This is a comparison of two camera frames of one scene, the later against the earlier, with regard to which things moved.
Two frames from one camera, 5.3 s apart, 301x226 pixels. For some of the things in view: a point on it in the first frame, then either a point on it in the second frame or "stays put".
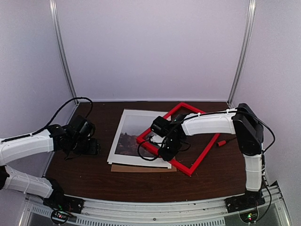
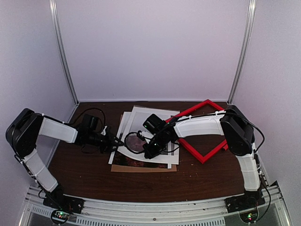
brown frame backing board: x=125 y=168 stays put
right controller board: x=249 y=216 stays put
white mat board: x=135 y=160 → x=130 y=145
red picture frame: x=140 y=140 → x=222 y=145
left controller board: x=60 y=216 stays put
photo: x=133 y=126 → x=120 y=159
